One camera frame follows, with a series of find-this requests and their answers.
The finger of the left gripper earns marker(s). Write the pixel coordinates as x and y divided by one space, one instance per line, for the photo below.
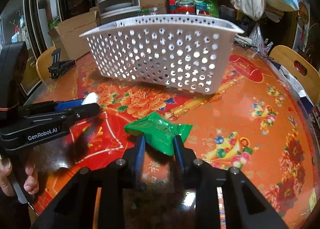
48 107
66 117

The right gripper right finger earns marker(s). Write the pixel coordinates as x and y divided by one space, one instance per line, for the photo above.
184 159

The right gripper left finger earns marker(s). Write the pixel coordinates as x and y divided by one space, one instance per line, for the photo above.
134 160

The white ribbed ball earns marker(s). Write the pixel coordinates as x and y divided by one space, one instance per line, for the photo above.
91 98

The green foil packet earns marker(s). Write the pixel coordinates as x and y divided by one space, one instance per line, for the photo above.
159 133

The person's left hand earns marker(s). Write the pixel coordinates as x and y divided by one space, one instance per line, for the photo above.
26 177

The black phone stand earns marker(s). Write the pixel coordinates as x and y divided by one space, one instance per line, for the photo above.
59 67

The left wooden chair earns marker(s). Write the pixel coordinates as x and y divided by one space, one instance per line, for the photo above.
43 63

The wooden chair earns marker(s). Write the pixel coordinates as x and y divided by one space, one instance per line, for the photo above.
299 68
43 63

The open cardboard box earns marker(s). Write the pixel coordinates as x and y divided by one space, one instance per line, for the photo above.
66 35

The white perforated plastic basket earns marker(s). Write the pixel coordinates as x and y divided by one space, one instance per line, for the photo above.
188 52

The right wooden chair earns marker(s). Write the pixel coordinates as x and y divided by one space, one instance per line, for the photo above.
299 68

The red lid pickle jar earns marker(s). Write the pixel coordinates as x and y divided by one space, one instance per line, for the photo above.
185 7

